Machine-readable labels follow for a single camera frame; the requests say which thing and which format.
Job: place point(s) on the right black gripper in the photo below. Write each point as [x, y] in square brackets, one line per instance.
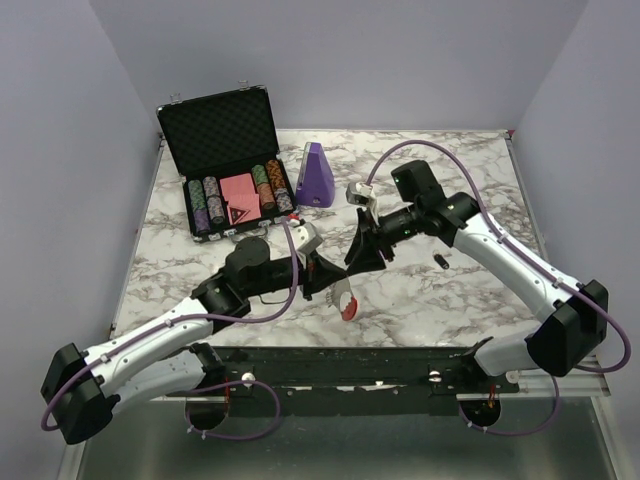
[363, 253]

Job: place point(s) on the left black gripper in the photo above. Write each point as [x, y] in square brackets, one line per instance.
[318, 274]

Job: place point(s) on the metal key organizer red handle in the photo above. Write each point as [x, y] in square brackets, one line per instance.
[341, 297]

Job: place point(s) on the key with black tag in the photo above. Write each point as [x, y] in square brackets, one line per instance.
[441, 261]

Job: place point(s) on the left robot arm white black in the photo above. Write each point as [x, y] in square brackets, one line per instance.
[82, 388]

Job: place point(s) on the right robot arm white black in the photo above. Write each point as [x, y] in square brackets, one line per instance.
[570, 327]

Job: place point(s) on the purple metronome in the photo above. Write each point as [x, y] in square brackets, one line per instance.
[315, 186]

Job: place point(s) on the pink playing card deck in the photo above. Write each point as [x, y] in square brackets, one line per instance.
[239, 191]

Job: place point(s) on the black poker chip case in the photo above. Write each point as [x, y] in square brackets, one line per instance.
[219, 136]

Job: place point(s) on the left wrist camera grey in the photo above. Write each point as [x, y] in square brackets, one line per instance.
[306, 238]

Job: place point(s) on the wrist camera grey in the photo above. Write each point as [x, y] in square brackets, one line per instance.
[306, 238]
[363, 195]

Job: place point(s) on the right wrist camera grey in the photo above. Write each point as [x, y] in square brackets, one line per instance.
[363, 195]

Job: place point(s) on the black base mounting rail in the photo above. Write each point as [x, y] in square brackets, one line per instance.
[255, 382]

